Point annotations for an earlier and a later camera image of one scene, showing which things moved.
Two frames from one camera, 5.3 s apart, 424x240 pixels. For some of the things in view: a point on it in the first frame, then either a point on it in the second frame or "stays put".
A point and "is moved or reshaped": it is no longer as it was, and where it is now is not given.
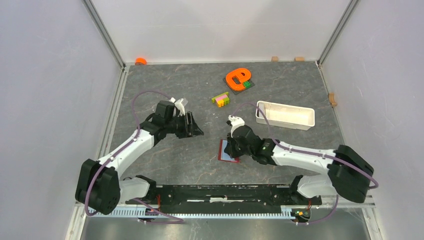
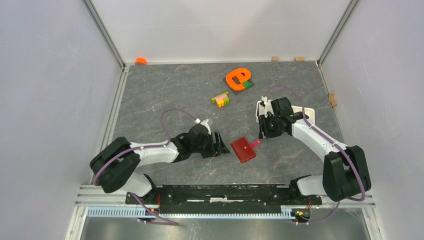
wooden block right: x=299 y=59 stays put
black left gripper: x=190 y=130 to x=216 y=148
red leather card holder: x=222 y=156 is moved or reshaped
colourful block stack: x=221 y=100 stays put
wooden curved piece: x=331 y=99 stays put
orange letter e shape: x=243 y=79 stays put
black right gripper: x=230 y=149 to x=264 y=133
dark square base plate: x=237 y=92 stays put
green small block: x=247 y=84 stays put
